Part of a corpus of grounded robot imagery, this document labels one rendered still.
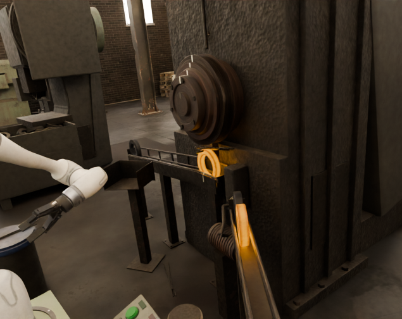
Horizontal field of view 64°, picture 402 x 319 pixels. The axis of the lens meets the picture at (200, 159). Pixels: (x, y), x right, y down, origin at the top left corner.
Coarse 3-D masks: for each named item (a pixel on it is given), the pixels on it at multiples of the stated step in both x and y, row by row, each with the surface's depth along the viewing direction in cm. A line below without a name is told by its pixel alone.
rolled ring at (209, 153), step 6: (204, 150) 179; (210, 150) 178; (198, 156) 187; (204, 156) 186; (210, 156) 176; (216, 156) 176; (198, 162) 188; (204, 162) 189; (216, 162) 174; (204, 168) 188; (216, 168) 174; (210, 174) 185; (216, 174) 176
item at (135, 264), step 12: (108, 168) 210; (120, 168) 222; (132, 168) 218; (144, 168) 202; (108, 180) 210; (120, 180) 220; (132, 180) 215; (144, 180) 202; (132, 192) 208; (132, 204) 211; (132, 216) 215; (144, 216) 218; (144, 228) 219; (144, 240) 219; (144, 252) 221; (132, 264) 226; (144, 264) 224; (156, 264) 223
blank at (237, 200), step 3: (234, 192) 135; (237, 192) 135; (240, 192) 135; (234, 195) 134; (237, 195) 133; (240, 195) 133; (234, 198) 132; (237, 198) 132; (240, 198) 132; (234, 201) 133; (237, 201) 131; (240, 201) 131; (234, 204) 140; (234, 207) 141; (234, 210) 141; (234, 213) 142
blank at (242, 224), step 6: (240, 204) 121; (240, 210) 117; (240, 216) 115; (246, 216) 115; (240, 222) 115; (246, 222) 114; (240, 228) 114; (246, 228) 114; (240, 234) 115; (246, 234) 114; (240, 240) 116; (246, 240) 115
